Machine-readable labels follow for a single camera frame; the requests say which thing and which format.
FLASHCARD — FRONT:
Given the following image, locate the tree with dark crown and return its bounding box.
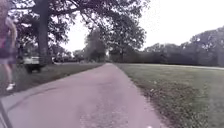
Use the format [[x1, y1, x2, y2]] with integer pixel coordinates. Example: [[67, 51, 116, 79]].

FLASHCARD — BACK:
[[83, 29, 108, 64]]

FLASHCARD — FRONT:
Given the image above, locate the grey paved path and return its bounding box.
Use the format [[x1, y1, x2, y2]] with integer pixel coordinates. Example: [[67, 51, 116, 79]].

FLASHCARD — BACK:
[[0, 62, 168, 128]]

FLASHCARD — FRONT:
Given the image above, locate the grass strip under trees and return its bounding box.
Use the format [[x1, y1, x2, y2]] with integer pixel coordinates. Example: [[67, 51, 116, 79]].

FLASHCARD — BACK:
[[0, 62, 104, 98]]

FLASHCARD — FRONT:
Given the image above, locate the large tree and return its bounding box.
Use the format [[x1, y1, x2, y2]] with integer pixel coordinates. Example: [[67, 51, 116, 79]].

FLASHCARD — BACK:
[[8, 0, 151, 66]]

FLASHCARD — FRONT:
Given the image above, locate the row of trees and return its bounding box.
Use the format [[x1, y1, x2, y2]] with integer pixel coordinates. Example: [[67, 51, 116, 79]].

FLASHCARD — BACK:
[[108, 26, 224, 68]]

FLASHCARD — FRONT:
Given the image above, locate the grass field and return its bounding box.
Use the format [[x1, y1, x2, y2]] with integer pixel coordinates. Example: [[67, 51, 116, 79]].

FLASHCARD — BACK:
[[114, 62, 224, 128]]

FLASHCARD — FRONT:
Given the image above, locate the person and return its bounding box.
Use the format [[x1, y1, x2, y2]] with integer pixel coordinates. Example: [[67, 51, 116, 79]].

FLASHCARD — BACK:
[[0, 0, 19, 92]]

